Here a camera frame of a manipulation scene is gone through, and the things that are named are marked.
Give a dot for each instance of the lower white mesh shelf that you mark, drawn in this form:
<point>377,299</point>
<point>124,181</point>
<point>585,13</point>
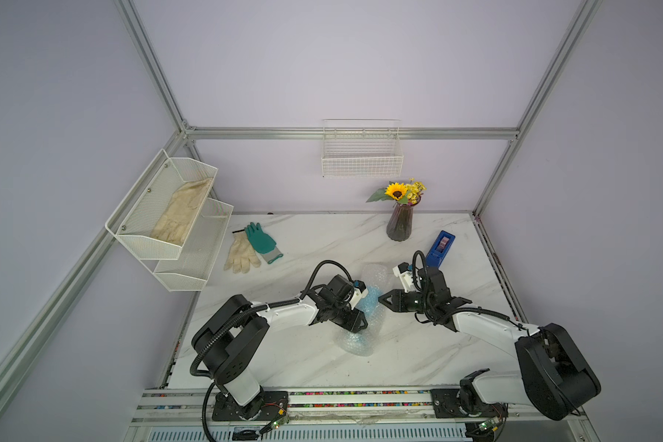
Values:
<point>191,271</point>

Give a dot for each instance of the clear bubble wrap sheet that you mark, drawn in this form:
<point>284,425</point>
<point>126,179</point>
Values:
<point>378,279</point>

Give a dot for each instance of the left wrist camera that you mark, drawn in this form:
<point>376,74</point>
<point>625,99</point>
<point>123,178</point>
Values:
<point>359,292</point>

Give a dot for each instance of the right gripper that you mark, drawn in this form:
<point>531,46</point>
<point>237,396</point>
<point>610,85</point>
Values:
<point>398,300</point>

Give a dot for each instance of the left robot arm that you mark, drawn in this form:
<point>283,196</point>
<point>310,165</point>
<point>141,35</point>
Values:
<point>226,344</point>

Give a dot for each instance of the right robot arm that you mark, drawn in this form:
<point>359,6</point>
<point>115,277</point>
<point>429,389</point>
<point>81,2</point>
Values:
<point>552,374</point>

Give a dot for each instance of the aluminium front rail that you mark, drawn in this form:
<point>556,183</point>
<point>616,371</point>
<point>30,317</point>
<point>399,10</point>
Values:
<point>348,414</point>

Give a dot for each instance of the white wire wall basket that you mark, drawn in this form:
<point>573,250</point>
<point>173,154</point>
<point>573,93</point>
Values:
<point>361,148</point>

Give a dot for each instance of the beige work glove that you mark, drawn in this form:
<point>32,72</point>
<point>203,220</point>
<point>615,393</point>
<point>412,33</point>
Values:
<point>241,257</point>

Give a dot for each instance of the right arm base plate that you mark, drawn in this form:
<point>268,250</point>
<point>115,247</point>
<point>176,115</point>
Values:
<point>456,403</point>

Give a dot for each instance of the dark glass flower vase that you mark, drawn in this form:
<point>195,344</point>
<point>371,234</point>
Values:
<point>400,225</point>

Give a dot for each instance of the sunflower bouquet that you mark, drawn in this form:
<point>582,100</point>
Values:
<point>401,193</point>

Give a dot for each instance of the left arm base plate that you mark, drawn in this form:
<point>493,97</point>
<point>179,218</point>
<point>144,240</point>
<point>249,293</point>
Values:
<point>248,406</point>

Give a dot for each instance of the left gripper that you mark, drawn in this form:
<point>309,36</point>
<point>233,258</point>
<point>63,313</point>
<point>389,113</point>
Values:
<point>353,325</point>

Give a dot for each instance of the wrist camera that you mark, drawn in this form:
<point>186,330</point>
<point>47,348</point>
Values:
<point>405,273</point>
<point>359,292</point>

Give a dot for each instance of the blue tape dispenser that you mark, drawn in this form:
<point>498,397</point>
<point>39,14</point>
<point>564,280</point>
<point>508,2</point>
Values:
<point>439,249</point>

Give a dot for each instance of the green work glove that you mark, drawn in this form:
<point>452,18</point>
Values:
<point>263,243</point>

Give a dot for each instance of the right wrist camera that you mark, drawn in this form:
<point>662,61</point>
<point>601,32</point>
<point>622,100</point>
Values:
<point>405,273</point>

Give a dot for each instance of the blue plastic wine glass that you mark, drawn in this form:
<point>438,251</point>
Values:
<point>364,342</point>

